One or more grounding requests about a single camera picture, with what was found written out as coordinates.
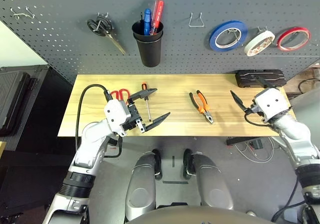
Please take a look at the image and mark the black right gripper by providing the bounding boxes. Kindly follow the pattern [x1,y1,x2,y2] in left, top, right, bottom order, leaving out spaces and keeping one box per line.
[229,74,278,117]

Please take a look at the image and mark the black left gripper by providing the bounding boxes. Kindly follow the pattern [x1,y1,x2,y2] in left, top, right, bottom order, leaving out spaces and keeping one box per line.
[122,88,172,134]

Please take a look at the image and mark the orange black screwdriver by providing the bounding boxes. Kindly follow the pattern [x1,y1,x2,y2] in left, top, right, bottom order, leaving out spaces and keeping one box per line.
[141,83,153,122]

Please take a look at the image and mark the red handled scissors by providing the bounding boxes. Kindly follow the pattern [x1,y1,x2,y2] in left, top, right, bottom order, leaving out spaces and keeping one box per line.
[109,88,131,103]

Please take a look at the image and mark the orange black pliers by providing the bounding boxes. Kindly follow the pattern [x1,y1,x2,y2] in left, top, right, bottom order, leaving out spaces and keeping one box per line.
[188,90,215,124]

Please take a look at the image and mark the white tape roll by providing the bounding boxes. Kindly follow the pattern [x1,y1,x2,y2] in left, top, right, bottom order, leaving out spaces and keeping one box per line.
[243,30,276,57]

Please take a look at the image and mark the grey perforated pegboard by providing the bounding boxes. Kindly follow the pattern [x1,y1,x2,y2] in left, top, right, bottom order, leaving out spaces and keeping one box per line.
[0,0,320,86]

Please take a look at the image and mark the black tool case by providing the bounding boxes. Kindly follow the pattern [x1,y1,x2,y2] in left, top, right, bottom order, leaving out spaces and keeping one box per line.
[234,69,287,88]

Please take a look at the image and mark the black plastic cup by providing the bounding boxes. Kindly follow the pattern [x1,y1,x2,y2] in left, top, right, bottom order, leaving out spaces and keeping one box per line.
[131,20,165,43]
[133,32,164,68]

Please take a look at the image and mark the black table foot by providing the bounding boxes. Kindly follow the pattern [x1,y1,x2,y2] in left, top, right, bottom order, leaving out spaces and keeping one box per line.
[226,136,261,146]

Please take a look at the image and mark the silver blue tape hook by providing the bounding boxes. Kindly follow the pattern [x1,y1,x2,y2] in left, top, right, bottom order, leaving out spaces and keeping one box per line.
[228,27,242,43]

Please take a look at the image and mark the grey rounded furniture panel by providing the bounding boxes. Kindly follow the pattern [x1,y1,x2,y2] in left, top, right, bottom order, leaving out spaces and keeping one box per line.
[289,88,320,134]

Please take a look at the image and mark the blue tape roll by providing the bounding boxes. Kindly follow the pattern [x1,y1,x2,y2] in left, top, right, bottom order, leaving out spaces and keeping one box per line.
[209,20,249,53]

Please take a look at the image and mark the silver red tape hook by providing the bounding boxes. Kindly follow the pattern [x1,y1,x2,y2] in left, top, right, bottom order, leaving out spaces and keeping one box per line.
[289,32,305,43]

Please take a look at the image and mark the red tape roll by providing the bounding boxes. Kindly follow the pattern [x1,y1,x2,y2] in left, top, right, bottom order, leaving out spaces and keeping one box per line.
[276,27,312,52]

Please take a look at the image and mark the silver left robot leg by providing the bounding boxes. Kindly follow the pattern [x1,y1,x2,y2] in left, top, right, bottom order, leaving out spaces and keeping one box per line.
[124,148,163,222]

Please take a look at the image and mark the silver robot leg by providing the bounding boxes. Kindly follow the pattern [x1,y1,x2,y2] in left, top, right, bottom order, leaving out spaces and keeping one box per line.
[124,148,163,222]
[182,148,235,211]

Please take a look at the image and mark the blue pen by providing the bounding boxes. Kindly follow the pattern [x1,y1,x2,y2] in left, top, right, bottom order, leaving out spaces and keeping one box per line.
[143,8,152,36]

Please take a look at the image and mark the silver right robot leg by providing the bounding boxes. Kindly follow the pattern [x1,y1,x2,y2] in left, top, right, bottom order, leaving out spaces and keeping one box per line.
[182,148,235,211]

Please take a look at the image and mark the silver scissors peg hook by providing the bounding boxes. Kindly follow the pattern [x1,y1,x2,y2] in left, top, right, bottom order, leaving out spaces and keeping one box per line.
[94,12,110,32]

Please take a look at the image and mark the black wheeled cabinet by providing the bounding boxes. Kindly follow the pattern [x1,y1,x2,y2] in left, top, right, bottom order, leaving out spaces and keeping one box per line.
[0,65,76,219]

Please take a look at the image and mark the olive robot torso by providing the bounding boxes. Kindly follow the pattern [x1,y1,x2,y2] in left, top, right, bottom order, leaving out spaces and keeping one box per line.
[126,205,273,224]

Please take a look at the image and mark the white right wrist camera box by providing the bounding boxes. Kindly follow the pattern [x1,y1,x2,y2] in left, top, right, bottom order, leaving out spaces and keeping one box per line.
[252,88,292,124]

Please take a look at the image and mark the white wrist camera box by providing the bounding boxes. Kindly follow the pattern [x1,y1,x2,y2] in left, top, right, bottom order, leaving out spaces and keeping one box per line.
[252,88,292,124]
[103,99,132,137]

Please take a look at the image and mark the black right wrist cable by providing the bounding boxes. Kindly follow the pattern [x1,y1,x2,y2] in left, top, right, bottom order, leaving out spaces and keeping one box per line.
[244,112,272,128]

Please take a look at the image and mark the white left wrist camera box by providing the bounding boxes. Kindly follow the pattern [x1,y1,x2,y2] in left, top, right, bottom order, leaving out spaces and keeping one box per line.
[103,99,132,137]

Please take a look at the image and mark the thin black cable loop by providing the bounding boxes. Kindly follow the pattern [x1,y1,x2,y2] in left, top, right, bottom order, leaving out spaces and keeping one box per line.
[297,78,320,94]

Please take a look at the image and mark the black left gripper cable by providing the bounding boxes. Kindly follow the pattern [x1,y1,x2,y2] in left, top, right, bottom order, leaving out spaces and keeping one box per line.
[103,136,124,159]

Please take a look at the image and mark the black left camera cable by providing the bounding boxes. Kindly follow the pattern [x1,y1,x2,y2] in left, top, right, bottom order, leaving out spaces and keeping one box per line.
[74,84,113,144]

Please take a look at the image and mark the grey floor cable bundle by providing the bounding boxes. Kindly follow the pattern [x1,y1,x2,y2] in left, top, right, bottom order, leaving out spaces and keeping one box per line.
[233,137,278,163]

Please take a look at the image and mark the black handled scissors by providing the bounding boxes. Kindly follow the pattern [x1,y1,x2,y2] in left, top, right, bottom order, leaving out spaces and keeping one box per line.
[86,13,127,56]

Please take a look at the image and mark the wire pliers holder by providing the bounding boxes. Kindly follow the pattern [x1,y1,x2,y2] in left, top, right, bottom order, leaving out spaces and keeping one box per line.
[188,12,203,28]

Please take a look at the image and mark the red handled screwdriver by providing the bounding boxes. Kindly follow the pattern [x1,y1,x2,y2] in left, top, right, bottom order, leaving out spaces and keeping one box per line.
[149,0,165,36]

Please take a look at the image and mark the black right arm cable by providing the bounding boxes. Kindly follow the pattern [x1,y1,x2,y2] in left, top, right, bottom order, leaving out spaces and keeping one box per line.
[271,176,308,222]

